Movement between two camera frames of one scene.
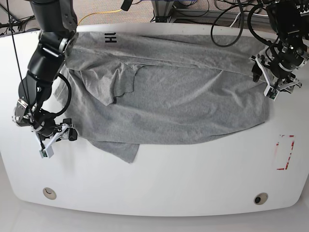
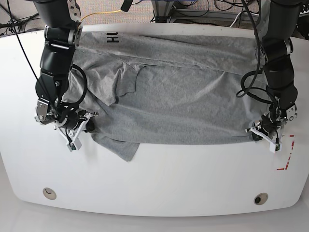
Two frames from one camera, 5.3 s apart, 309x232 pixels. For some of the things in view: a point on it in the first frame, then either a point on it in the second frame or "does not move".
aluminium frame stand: x=162 y=8 does not move
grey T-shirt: x=122 y=90 does not move
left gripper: x=49 y=135 -> x=72 y=127
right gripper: x=257 y=72 -> x=267 y=130
